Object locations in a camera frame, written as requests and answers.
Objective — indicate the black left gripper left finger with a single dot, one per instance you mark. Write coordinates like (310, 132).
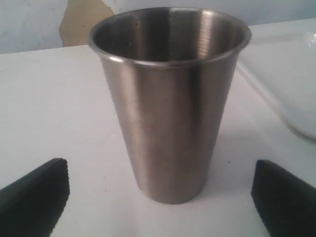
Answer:
(32, 205)

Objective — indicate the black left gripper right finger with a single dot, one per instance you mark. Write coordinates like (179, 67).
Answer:
(285, 203)

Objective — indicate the stainless steel cup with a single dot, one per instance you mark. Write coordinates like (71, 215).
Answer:
(169, 71)

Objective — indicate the white rectangular tray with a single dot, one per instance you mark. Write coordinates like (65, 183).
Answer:
(282, 68)

